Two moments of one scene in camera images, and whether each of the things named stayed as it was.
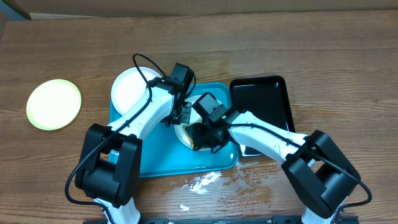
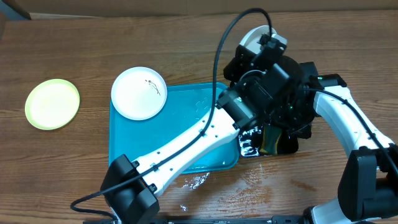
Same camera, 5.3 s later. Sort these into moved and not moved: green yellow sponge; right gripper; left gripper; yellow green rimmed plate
Moved: left gripper; green yellow sponge; right gripper
Not moved: yellow green rimmed plate
